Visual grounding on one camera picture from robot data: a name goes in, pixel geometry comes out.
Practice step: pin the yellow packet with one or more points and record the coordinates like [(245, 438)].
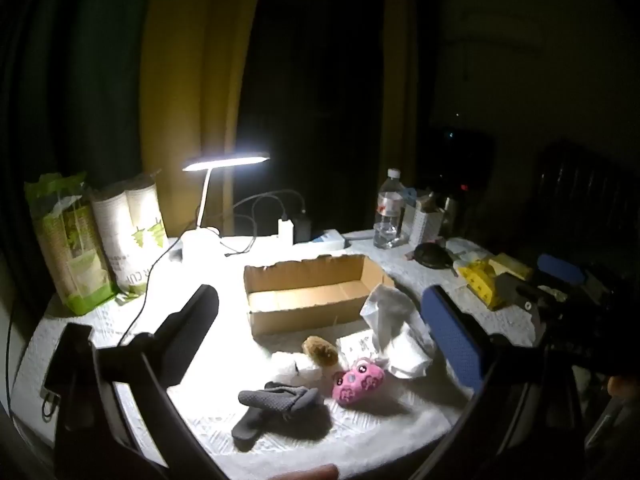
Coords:
[(482, 280)]

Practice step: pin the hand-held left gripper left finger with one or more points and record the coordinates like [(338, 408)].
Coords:
[(192, 317)]

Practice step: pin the brown plush toy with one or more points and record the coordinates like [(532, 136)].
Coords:
[(320, 351)]

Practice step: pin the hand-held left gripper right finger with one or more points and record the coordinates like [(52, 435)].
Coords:
[(450, 335)]

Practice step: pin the paper cup pack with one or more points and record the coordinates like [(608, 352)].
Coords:
[(130, 240)]

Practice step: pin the cotton swab packet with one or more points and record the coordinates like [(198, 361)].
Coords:
[(357, 344)]

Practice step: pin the white wrapper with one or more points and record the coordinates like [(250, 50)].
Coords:
[(465, 252)]

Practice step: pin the white textured cloth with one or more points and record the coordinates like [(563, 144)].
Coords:
[(284, 362)]

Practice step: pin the green packet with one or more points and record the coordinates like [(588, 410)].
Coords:
[(70, 250)]

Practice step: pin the clear water bottle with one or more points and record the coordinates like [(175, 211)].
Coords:
[(389, 210)]

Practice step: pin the white power strip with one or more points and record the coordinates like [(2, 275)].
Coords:
[(330, 239)]

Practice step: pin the white textured tablecloth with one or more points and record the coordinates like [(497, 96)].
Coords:
[(210, 420)]

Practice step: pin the cardboard box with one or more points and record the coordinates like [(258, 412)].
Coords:
[(300, 317)]

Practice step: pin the person's right hand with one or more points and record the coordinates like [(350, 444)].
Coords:
[(626, 387)]

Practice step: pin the grey gloves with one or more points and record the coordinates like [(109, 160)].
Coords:
[(280, 400)]

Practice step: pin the yellow curtain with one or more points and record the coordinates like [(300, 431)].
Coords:
[(195, 85)]

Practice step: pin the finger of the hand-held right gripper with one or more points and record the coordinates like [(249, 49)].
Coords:
[(560, 267), (517, 292)]

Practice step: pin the metal flask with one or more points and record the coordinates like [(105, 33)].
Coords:
[(451, 215)]

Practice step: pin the black charger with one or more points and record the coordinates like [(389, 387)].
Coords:
[(302, 229)]

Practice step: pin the black round object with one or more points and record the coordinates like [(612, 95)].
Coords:
[(434, 255)]

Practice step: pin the white tissue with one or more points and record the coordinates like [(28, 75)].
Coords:
[(310, 369)]

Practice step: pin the white perforated basket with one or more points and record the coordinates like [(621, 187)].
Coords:
[(425, 220)]

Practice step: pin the white charger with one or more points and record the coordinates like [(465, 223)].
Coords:
[(285, 232)]

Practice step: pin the clear plastic bag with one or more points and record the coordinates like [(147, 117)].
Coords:
[(400, 330)]

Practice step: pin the person's left hand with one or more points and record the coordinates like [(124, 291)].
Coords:
[(310, 473)]

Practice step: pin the white desk lamp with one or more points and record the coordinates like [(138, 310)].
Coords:
[(200, 245)]

